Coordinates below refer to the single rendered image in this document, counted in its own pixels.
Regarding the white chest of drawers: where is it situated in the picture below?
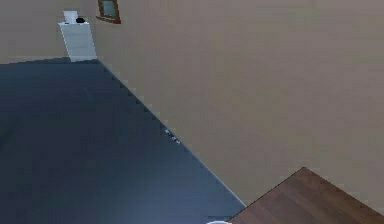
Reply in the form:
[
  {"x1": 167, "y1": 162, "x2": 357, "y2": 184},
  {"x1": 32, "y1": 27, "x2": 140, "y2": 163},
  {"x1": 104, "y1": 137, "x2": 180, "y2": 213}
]
[{"x1": 58, "y1": 21, "x2": 98, "y2": 63}]

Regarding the white vessel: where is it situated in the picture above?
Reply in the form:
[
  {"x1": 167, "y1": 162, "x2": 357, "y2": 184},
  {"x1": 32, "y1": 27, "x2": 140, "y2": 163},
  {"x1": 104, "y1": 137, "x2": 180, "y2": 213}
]
[{"x1": 63, "y1": 10, "x2": 79, "y2": 25}]

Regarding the brown wooden table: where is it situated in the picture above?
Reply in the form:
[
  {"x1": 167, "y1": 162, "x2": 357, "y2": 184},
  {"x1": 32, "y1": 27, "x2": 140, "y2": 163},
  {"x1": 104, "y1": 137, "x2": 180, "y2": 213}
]
[{"x1": 227, "y1": 166, "x2": 384, "y2": 224}]

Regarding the brown framed wall picture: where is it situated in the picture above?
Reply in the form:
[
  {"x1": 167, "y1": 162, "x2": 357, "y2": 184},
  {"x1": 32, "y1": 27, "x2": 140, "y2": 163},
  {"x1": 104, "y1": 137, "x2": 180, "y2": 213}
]
[{"x1": 95, "y1": 0, "x2": 122, "y2": 25}]

